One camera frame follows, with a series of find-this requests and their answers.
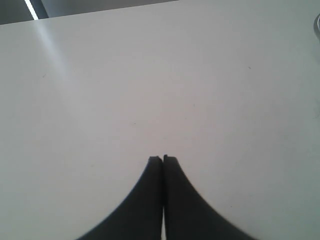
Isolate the oval wire mesh basket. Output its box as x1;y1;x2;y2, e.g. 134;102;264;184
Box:
313;14;320;40

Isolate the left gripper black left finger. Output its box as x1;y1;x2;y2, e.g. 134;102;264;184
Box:
80;156;164;240

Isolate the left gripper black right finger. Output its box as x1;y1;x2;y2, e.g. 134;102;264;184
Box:
163;155;253;240

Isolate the dark window frame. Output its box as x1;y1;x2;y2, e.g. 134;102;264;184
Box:
0;0;166;25

